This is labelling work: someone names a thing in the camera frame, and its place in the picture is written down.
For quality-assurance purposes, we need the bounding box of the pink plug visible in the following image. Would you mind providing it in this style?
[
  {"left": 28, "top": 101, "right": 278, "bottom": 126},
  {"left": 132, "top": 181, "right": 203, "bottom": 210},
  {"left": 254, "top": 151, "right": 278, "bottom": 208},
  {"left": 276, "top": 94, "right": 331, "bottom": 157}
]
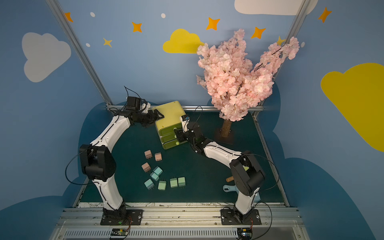
[
  {"left": 142, "top": 163, "right": 151, "bottom": 173},
  {"left": 155, "top": 153, "right": 163, "bottom": 162},
  {"left": 145, "top": 150, "right": 153, "bottom": 159}
]

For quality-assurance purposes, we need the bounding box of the controller board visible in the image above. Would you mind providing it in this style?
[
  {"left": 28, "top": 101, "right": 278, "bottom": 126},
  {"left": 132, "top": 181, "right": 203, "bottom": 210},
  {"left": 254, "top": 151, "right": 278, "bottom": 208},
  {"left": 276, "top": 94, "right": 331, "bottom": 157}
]
[
  {"left": 110, "top": 228, "right": 129, "bottom": 238},
  {"left": 237, "top": 228, "right": 253, "bottom": 240}
]

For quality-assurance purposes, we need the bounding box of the pink blossom tree crown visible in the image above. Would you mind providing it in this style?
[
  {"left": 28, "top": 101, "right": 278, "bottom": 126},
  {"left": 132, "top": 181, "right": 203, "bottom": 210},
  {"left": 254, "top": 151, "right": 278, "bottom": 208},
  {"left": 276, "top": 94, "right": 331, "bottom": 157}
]
[{"left": 197, "top": 29, "right": 300, "bottom": 122}]

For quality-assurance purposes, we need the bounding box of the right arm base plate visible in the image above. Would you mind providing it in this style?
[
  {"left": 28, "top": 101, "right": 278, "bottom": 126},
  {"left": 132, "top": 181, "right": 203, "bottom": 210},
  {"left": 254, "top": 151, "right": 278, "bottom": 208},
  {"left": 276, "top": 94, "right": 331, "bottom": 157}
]
[{"left": 220, "top": 208, "right": 262, "bottom": 225}]

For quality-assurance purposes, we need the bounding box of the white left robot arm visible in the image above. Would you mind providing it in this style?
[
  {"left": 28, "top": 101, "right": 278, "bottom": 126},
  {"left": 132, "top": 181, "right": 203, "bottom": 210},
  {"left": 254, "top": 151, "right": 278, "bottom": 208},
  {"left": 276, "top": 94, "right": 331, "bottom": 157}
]
[{"left": 79, "top": 110, "right": 165, "bottom": 211}]

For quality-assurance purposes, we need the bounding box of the teal plug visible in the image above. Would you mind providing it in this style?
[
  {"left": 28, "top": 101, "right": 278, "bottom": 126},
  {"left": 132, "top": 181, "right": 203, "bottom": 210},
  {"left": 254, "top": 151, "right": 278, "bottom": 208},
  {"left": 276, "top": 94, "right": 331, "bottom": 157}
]
[
  {"left": 144, "top": 179, "right": 155, "bottom": 190},
  {"left": 153, "top": 167, "right": 163, "bottom": 176},
  {"left": 150, "top": 172, "right": 160, "bottom": 181}
]

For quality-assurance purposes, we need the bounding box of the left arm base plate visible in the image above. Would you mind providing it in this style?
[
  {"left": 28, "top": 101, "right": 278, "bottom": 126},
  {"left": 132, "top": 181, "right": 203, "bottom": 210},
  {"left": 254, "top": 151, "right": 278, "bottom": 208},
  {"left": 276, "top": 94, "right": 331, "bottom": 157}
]
[{"left": 100, "top": 209, "right": 144, "bottom": 226}]

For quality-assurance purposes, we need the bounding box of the right controller board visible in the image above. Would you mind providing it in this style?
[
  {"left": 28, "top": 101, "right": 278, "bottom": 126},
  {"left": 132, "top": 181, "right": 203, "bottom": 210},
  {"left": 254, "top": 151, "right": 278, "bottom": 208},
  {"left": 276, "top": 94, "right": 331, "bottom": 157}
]
[{"left": 237, "top": 228, "right": 253, "bottom": 240}]

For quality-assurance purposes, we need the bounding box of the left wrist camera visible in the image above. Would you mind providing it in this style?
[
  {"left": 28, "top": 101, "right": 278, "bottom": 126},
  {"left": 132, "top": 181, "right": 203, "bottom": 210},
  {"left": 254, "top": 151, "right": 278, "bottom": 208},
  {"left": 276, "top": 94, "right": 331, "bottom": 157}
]
[{"left": 125, "top": 97, "right": 142, "bottom": 111}]

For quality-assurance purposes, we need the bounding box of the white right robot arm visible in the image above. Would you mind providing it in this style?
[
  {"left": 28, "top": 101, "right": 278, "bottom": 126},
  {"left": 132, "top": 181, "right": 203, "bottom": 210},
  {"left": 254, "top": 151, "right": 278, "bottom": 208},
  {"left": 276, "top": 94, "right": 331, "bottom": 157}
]
[{"left": 174, "top": 122, "right": 266, "bottom": 217}]

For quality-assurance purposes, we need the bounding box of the dark metal tree base plate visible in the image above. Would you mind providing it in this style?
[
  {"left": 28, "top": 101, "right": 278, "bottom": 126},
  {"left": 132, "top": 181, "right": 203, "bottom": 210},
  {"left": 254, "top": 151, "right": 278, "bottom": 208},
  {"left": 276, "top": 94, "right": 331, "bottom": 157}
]
[{"left": 214, "top": 128, "right": 235, "bottom": 145}]

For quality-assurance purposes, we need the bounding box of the brown tree trunk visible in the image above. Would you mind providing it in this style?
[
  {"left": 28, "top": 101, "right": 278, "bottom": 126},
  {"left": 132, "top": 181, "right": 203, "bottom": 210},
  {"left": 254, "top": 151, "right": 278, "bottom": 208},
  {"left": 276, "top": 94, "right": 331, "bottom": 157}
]
[{"left": 220, "top": 120, "right": 232, "bottom": 138}]

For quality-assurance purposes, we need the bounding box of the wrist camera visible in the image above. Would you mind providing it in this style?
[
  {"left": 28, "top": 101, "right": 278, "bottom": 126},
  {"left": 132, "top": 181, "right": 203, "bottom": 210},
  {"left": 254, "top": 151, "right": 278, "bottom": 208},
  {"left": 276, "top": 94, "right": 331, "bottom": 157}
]
[
  {"left": 125, "top": 97, "right": 142, "bottom": 111},
  {"left": 180, "top": 114, "right": 191, "bottom": 133}
]

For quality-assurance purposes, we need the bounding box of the light green plug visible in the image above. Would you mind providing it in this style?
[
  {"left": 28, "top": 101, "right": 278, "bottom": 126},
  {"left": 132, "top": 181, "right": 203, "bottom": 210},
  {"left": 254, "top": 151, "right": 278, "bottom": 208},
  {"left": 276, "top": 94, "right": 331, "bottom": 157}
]
[
  {"left": 158, "top": 181, "right": 167, "bottom": 191},
  {"left": 178, "top": 177, "right": 186, "bottom": 187},
  {"left": 170, "top": 178, "right": 178, "bottom": 188}
]

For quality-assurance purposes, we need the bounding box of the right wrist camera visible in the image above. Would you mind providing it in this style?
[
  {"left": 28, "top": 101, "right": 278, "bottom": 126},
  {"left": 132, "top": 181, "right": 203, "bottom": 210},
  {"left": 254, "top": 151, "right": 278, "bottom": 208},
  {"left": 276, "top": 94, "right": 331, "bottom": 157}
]
[{"left": 180, "top": 114, "right": 191, "bottom": 133}]

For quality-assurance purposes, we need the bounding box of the left controller board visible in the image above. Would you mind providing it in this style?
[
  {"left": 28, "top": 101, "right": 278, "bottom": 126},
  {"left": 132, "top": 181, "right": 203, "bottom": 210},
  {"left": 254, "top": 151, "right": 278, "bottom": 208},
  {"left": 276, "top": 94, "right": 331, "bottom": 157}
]
[{"left": 110, "top": 228, "right": 129, "bottom": 238}]

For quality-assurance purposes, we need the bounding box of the light blue cutting board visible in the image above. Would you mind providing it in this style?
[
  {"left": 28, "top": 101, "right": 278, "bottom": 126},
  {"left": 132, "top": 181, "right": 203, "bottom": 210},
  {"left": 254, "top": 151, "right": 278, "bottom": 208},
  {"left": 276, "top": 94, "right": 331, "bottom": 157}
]
[{"left": 223, "top": 176, "right": 261, "bottom": 203}]

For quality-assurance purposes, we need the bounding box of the green drawer cabinet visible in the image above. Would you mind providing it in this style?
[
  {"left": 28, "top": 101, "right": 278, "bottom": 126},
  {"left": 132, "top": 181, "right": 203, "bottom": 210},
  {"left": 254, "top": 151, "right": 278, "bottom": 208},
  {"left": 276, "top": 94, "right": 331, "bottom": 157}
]
[{"left": 152, "top": 101, "right": 186, "bottom": 150}]

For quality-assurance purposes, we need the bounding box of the aluminium frame rail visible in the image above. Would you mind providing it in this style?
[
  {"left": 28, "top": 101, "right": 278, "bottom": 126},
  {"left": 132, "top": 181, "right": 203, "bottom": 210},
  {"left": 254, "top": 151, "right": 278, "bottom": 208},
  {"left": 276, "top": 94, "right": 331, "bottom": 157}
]
[{"left": 106, "top": 104, "right": 265, "bottom": 112}]

